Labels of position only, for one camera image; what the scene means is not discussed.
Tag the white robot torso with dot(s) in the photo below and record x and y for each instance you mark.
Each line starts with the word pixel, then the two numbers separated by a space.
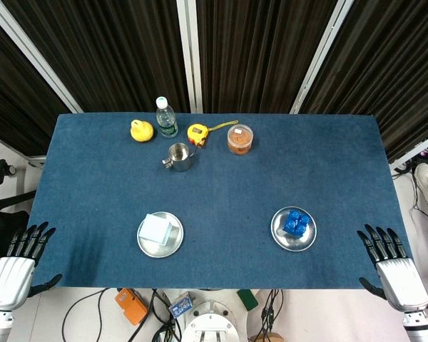
pixel 210 320

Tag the orange device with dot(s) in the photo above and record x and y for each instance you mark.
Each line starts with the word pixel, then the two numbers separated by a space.
pixel 132 306

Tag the black and silver right hand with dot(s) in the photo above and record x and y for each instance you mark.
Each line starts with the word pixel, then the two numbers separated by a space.
pixel 401 281

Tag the blue table cloth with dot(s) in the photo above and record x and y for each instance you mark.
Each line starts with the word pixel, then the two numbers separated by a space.
pixel 221 185

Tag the clear plastic water bottle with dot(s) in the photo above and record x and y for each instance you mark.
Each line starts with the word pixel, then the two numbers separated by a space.
pixel 167 121

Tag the light blue foam cube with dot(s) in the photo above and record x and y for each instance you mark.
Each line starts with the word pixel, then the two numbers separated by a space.
pixel 157 228

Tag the yellow pear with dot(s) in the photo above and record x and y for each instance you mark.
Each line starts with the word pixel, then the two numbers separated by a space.
pixel 141 132

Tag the blue building block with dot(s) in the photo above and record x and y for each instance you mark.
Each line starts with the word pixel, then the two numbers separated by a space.
pixel 297 223

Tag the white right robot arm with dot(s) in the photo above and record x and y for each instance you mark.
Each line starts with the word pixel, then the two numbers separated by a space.
pixel 419 326

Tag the clear jar of rubber bands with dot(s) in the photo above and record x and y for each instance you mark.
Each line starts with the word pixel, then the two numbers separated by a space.
pixel 240 139

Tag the round steel plate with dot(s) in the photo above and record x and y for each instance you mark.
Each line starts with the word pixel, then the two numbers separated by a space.
pixel 289 244
pixel 153 249

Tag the green block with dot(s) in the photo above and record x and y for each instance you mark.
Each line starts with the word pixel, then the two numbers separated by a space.
pixel 248 300

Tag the white frame post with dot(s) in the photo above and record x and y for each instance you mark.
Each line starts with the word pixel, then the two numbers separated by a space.
pixel 321 60
pixel 189 53
pixel 32 53

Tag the black and silver left hand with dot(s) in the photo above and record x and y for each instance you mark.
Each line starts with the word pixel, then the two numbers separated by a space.
pixel 10 281

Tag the dark pleated curtain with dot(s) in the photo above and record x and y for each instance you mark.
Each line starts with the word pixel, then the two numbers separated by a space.
pixel 14 92
pixel 257 53
pixel 396 71
pixel 110 53

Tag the small blue box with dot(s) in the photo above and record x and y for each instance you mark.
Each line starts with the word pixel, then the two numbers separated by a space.
pixel 181 306

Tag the yellow tape measure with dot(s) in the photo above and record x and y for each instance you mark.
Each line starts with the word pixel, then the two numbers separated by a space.
pixel 197 133

